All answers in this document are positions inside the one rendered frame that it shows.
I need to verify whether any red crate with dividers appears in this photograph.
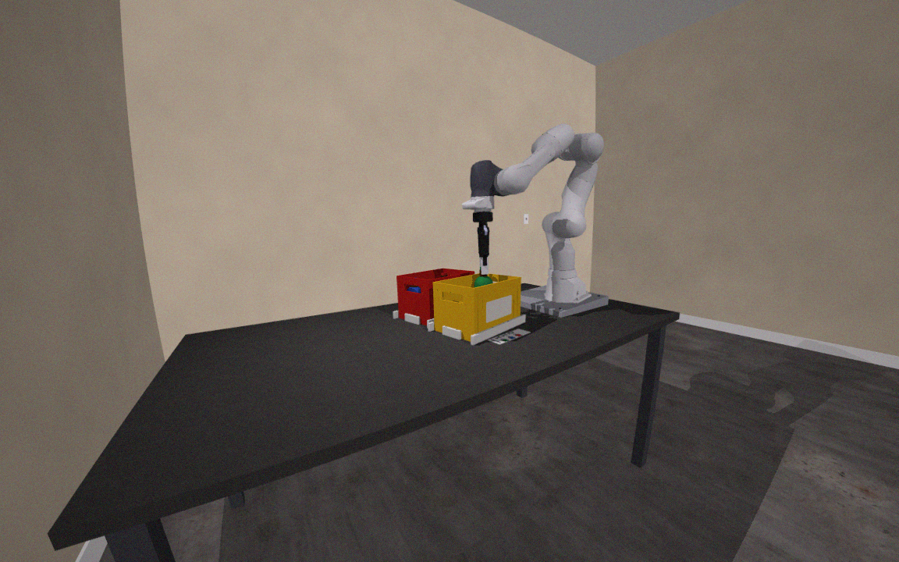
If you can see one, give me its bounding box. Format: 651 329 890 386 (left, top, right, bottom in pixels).
396 269 474 325

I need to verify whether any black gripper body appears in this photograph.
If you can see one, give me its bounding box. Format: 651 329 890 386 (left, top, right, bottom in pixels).
473 211 493 237

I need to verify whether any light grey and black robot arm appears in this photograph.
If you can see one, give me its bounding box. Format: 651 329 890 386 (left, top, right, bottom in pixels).
462 123 604 303

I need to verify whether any white paper strip with colored marks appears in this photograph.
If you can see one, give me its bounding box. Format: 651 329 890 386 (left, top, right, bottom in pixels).
488 329 530 344

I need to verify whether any green bottle with pale green label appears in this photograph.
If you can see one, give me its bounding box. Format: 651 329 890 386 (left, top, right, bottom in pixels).
474 267 493 287

